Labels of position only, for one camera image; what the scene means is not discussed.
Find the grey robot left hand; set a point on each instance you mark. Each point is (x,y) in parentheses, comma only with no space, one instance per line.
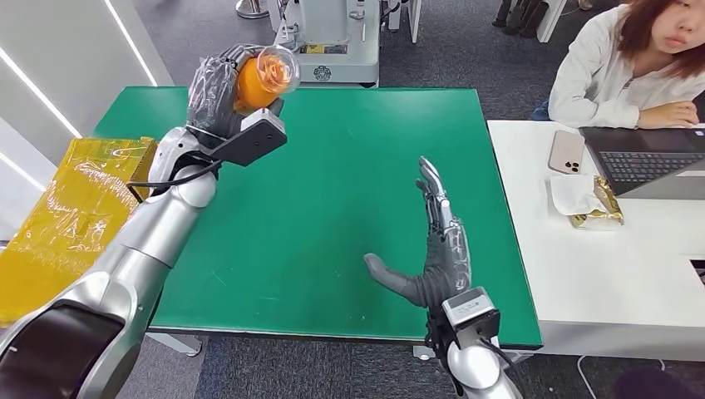
(212,93)

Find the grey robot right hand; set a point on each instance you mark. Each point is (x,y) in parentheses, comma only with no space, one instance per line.
(446,264)

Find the orange plastic bottle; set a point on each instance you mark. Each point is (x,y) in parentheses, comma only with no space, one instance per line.
(259,82)

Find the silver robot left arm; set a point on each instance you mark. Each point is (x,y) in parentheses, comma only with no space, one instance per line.
(143,242)

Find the grey table foot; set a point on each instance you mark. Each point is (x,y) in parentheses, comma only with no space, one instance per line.
(425,352)

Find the chrome stand base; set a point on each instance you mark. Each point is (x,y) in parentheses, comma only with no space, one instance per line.
(252,8)

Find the grey machine base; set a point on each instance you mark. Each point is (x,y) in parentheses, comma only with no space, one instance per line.
(336,60)

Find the green table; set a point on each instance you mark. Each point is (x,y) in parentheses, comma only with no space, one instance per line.
(330,193)

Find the white paper napkin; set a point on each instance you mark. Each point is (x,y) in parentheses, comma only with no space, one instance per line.
(573,194)

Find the white desk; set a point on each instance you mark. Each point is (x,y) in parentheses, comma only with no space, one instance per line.
(606,275)

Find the beige smartphone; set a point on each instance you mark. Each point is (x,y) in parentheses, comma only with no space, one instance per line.
(567,150)

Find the gold foil wrapper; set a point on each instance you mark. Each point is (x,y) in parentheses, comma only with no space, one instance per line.
(608,206)

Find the yellow taped cardboard box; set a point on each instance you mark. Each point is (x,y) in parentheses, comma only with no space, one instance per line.
(66,220)

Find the white panel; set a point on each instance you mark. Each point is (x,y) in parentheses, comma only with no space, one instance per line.
(413,16)

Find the dark laptop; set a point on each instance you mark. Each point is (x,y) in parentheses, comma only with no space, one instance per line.
(644,160)

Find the person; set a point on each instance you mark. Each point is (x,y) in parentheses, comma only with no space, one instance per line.
(600,82)

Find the white table leg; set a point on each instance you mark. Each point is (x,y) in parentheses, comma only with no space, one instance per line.
(176,344)

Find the black chair legs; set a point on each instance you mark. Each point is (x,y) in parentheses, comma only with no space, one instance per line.
(520,14)

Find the white furniture leg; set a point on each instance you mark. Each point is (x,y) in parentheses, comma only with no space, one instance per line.
(551,19)

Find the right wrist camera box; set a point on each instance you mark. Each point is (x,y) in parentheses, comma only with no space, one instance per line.
(468,311)

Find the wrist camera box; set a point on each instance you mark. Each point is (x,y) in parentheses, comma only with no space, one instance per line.
(468,311)
(253,140)

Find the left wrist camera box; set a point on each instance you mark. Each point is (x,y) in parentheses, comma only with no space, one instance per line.
(253,140)

